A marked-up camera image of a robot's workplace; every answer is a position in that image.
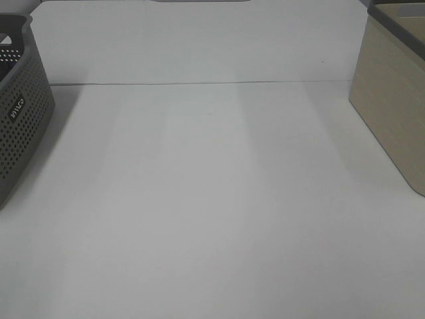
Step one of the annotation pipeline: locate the beige storage bin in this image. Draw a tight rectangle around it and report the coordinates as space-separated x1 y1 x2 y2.
349 1 424 195

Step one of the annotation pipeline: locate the grey perforated plastic basket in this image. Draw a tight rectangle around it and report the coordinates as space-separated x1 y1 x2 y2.
1 13 55 207

